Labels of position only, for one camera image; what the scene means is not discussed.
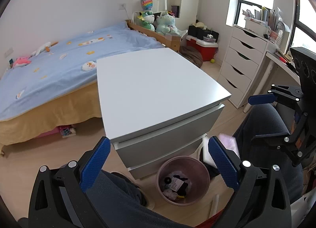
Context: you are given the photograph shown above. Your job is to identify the pink cartoon card box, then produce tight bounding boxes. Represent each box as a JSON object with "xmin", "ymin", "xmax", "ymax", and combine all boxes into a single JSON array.
[{"xmin": 218, "ymin": 133, "xmax": 240, "ymax": 157}]

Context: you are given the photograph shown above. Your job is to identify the black bag on cooler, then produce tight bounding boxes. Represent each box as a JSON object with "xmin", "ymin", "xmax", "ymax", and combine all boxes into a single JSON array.
[{"xmin": 188, "ymin": 25, "xmax": 219, "ymax": 41}]

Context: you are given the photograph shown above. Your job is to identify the white bedside drawer cabinet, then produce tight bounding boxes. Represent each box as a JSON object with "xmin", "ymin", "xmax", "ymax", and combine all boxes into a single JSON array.
[{"xmin": 97, "ymin": 48, "xmax": 230, "ymax": 179}]

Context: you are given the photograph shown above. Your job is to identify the mint bear plush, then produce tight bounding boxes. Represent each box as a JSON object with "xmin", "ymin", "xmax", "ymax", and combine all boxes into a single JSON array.
[{"xmin": 156, "ymin": 11, "xmax": 179, "ymax": 36}]

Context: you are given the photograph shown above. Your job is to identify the brown bean bag cushion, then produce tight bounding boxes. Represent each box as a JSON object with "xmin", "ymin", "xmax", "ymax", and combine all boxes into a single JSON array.
[{"xmin": 179, "ymin": 46, "xmax": 203, "ymax": 68}]

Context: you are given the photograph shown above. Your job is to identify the green dragon plush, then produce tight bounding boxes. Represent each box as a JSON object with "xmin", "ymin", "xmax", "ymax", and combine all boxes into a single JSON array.
[{"xmin": 138, "ymin": 10, "xmax": 155, "ymax": 32}]

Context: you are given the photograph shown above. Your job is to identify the pink trash bin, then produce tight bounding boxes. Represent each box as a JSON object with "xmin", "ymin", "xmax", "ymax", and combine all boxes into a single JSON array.
[{"xmin": 156, "ymin": 156, "xmax": 211, "ymax": 207}]

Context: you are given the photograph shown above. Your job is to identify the pink plush toy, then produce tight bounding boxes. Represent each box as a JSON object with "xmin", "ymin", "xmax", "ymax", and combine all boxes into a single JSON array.
[{"xmin": 12, "ymin": 56, "xmax": 31, "ymax": 69}]

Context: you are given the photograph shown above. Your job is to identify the bed with blue blanket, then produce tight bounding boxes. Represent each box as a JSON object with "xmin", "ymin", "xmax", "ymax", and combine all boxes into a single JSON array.
[{"xmin": 1, "ymin": 21, "xmax": 181, "ymax": 147}]

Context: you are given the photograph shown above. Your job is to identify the red cooler box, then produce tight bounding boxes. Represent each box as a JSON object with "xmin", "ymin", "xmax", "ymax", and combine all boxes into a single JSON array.
[{"xmin": 186, "ymin": 35, "xmax": 218, "ymax": 62}]

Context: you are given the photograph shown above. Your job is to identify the white drawer unit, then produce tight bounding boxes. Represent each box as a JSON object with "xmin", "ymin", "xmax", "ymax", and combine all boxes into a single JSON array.
[{"xmin": 217, "ymin": 25, "xmax": 268, "ymax": 109}]

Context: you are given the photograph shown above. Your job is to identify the white goose plush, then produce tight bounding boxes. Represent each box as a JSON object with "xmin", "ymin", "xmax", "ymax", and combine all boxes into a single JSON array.
[{"xmin": 31, "ymin": 41, "xmax": 58, "ymax": 57}]

